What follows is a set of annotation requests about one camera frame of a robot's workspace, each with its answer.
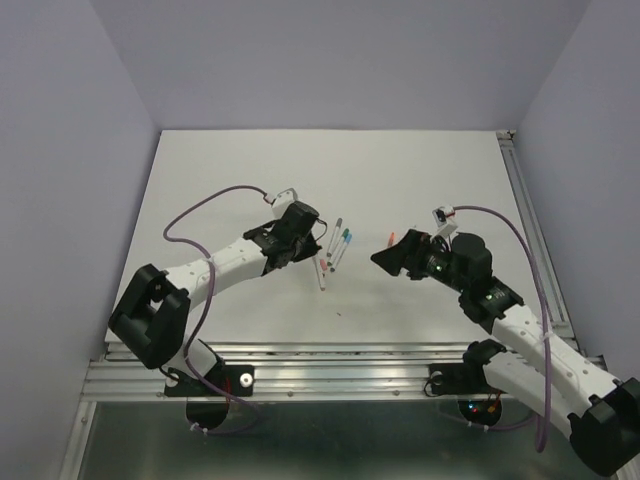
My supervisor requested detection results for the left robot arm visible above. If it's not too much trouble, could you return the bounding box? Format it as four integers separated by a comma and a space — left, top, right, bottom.
108, 200, 320, 394

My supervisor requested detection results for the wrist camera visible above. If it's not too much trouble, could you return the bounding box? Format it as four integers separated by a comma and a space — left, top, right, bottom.
433, 205, 458, 240
271, 188, 298, 218

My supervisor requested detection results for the purple cable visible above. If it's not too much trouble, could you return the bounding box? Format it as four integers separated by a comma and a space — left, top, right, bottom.
452, 203, 552, 454
163, 185, 264, 436

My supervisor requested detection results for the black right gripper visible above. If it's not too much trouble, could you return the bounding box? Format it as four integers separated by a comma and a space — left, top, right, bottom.
369, 229, 468, 293

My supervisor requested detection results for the brown cap marker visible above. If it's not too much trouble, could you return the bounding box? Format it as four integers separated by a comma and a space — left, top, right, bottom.
313, 256, 326, 292

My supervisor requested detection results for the aluminium front rail frame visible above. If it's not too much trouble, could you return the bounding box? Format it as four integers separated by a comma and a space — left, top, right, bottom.
57, 341, 609, 480

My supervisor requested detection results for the grey cap marker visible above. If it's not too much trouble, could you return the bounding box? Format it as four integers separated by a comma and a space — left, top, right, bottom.
326, 217, 343, 257

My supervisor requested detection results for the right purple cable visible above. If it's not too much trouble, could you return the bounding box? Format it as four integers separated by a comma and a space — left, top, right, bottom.
452, 203, 552, 454

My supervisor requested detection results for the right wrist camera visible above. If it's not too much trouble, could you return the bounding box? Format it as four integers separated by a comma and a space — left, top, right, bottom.
433, 205, 458, 240

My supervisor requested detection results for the aluminium right side rail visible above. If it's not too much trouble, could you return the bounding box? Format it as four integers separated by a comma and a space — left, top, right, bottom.
496, 130, 578, 348

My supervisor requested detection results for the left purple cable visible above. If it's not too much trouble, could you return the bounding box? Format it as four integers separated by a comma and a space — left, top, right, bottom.
163, 185, 264, 436

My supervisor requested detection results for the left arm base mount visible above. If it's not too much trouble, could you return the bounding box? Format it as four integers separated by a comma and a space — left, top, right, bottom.
160, 340, 261, 436

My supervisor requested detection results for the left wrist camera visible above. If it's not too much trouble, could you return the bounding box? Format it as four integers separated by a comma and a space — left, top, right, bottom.
271, 188, 298, 218

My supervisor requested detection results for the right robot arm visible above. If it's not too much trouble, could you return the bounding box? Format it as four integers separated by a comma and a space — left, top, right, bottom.
371, 229, 639, 477

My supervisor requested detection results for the green cap marker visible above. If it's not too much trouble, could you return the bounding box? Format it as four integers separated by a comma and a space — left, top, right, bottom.
327, 228, 350, 267

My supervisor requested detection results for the light blue cap marker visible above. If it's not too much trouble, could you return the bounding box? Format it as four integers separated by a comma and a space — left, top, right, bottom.
329, 233, 352, 272

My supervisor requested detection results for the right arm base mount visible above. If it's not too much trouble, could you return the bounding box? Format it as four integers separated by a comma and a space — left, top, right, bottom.
423, 363, 503, 430

